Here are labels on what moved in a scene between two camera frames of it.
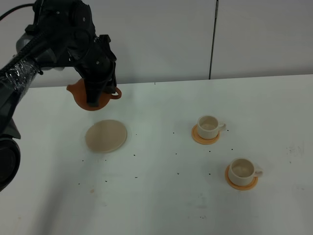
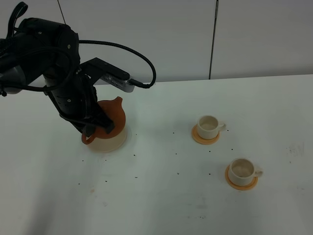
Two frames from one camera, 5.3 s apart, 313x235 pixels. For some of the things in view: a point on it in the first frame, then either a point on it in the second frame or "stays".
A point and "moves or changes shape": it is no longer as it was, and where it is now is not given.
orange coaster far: x=196 y=138 stays
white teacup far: x=208 y=127 stays
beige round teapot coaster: x=106 y=136 stays
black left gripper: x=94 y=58 -> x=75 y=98
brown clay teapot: x=78 y=90 moves or changes shape
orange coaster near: x=238 y=187 stays
